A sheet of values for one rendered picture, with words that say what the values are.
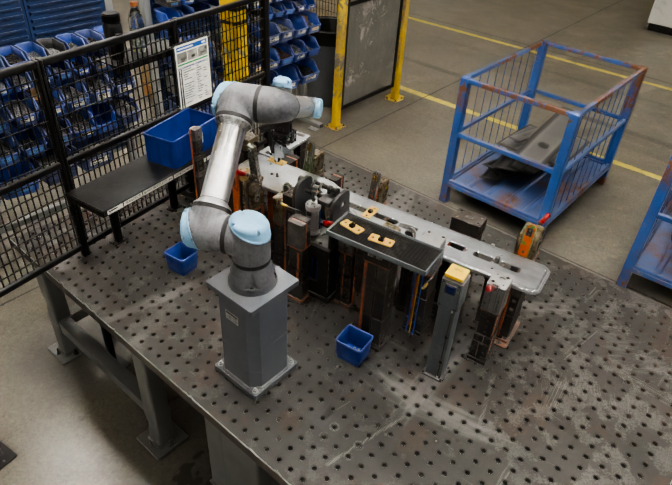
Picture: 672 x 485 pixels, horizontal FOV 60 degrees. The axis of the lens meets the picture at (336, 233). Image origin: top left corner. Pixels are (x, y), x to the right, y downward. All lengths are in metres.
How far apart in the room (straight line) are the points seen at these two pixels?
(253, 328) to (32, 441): 1.45
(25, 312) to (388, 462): 2.34
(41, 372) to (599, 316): 2.57
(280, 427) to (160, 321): 0.66
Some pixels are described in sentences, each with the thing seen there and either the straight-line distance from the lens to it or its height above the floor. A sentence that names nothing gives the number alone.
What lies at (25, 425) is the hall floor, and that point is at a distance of 3.07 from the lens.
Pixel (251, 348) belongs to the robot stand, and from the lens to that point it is 1.88.
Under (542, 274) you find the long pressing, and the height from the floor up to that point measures 1.00.
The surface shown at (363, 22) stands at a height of 0.86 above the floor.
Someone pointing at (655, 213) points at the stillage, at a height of 0.56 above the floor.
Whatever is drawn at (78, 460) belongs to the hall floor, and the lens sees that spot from 2.88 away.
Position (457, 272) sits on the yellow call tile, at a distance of 1.83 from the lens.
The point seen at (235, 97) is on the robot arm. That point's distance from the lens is 1.84.
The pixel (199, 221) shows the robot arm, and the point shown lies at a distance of 1.72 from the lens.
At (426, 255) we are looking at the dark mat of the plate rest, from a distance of 1.88.
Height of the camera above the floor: 2.29
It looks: 36 degrees down
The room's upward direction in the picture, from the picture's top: 4 degrees clockwise
